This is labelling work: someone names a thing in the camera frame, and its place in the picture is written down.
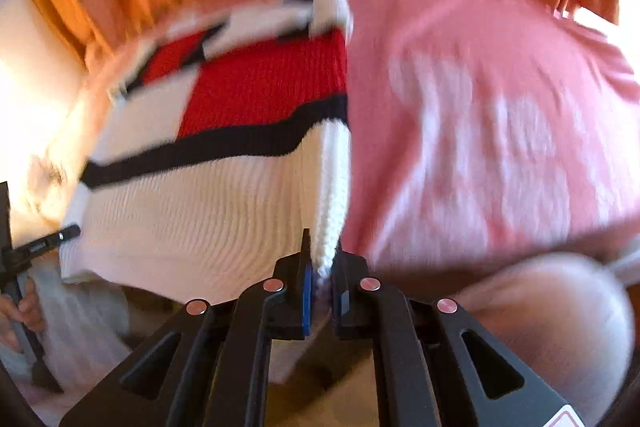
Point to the pink patterned blanket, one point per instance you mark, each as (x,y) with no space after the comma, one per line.
(475,132)

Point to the light grey cloth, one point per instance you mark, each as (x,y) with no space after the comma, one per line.
(80,322)

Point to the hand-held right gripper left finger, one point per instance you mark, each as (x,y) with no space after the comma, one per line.
(306,302)

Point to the person's left hand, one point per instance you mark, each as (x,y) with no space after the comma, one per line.
(27,307)

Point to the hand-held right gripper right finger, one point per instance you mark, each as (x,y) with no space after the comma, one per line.
(341,302)

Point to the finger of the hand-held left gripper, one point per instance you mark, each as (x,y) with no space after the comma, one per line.
(50,239)

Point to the white fluffy cloth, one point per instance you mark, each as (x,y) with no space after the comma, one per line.
(550,332)

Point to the white red black knitted sweater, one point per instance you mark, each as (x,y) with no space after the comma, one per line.
(210,207)

